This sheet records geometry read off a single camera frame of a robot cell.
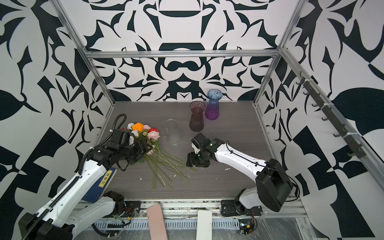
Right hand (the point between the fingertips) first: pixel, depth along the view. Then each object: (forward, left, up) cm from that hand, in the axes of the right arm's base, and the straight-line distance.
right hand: (190, 164), depth 80 cm
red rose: (+24, +24, -2) cm, 34 cm away
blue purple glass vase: (+37, -14, +1) cm, 40 cm away
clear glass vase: (+21, +11, -3) cm, 24 cm away
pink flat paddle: (-25, +16, -7) cm, 30 cm away
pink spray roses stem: (+5, +17, -8) cm, 20 cm away
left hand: (+5, +20, +9) cm, 23 cm away
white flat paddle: (-27, -6, -5) cm, 28 cm away
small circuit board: (-27, -26, -10) cm, 39 cm away
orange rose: (+25, +33, 0) cm, 42 cm away
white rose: (+27, +39, -1) cm, 47 cm away
